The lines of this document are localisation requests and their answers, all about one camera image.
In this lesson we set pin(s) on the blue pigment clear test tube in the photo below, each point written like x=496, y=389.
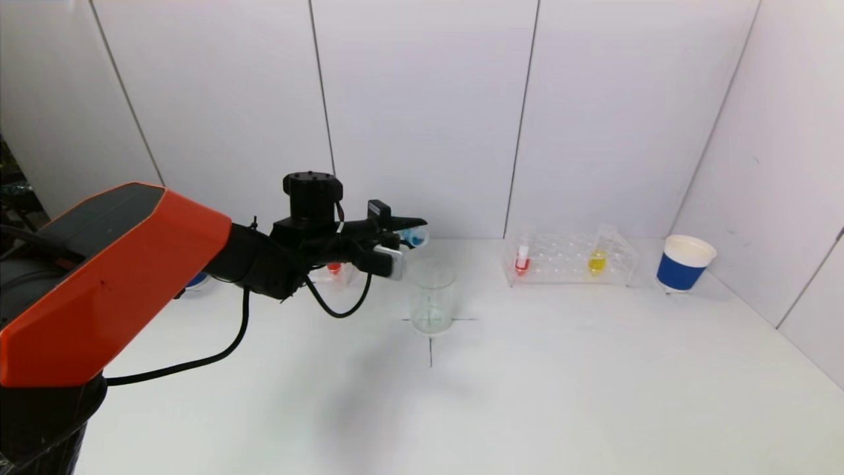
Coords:
x=415, y=237

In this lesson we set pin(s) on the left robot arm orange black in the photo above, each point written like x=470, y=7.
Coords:
x=112, y=277

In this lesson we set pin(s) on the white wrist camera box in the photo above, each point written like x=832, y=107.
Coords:
x=394, y=264

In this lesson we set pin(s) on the yellow pigment clear test tube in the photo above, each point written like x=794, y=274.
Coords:
x=596, y=263

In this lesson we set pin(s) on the clear acrylic test tube rack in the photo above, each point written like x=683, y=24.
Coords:
x=560, y=257
x=348, y=280

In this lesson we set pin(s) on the red pigment clear test tube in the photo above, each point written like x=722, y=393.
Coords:
x=334, y=268

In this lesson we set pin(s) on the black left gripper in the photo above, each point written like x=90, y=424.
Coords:
x=379, y=218

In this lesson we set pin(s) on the red pigment tube white band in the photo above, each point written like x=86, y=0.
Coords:
x=521, y=264

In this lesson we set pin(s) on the clear glass beaker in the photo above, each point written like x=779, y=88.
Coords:
x=432, y=297

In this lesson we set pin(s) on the white paper cup blue sleeve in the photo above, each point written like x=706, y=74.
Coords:
x=198, y=280
x=679, y=272

